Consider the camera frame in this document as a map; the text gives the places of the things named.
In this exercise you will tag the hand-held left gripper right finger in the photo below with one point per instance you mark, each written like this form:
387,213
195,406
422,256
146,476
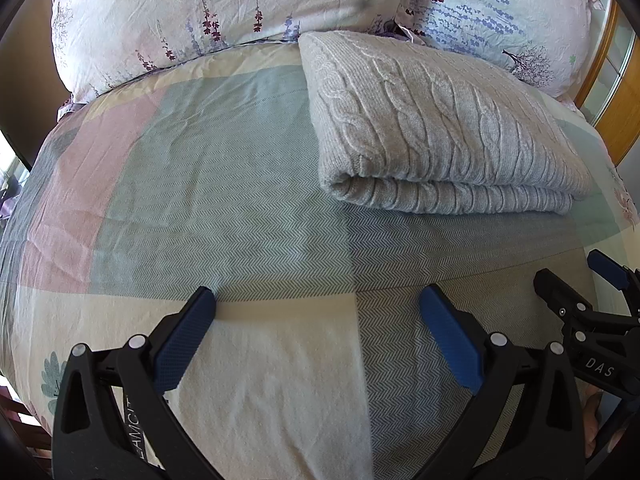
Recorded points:
452,342

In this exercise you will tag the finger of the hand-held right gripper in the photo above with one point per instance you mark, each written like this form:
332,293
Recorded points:
607,266
556,287

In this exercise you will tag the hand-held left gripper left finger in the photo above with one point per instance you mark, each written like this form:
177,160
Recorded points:
184,341

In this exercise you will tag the person's right hand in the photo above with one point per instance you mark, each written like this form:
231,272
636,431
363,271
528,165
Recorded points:
593,407

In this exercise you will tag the pastel plaid bed sheet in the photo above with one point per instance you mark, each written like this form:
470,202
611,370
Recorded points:
225,185

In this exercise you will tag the blue floral pillow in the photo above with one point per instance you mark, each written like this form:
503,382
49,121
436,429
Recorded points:
500,10

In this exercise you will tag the white floral pillow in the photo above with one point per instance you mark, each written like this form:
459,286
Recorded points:
200,5

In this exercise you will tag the wooden cabinet frame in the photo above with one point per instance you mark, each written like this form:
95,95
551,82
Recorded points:
617,100

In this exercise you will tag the dark wooden bed frame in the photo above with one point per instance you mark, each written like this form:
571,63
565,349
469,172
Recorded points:
17,427

